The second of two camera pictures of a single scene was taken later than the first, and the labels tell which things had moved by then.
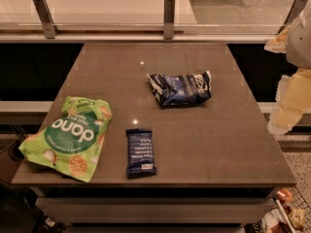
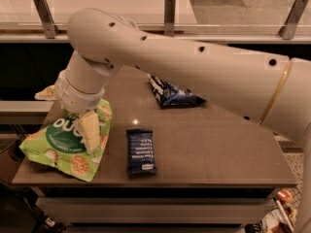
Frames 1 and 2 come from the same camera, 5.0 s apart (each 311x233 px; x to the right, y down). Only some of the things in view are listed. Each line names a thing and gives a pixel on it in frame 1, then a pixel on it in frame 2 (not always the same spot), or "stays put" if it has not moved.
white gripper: x=299 y=46 → x=77 y=96
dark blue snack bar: x=140 y=153 stays put
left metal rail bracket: x=50 y=27 stays put
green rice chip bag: x=72 y=143 stays put
